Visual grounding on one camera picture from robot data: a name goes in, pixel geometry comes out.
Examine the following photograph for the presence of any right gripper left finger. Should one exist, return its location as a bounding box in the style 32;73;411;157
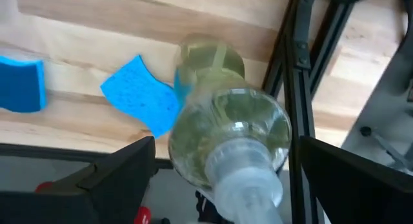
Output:
38;136;157;224

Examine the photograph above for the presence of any clear soap bottle yellow liquid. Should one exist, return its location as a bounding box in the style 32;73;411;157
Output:
167;32;293;224

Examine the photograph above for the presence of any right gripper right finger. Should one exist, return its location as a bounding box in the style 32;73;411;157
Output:
299;136;413;224

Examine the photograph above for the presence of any red clamp handle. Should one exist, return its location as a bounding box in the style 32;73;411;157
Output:
134;206;152;224
35;181;55;193

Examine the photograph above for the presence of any blue two-tone sponge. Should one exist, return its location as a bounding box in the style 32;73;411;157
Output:
0;55;48;114
99;54;183;139

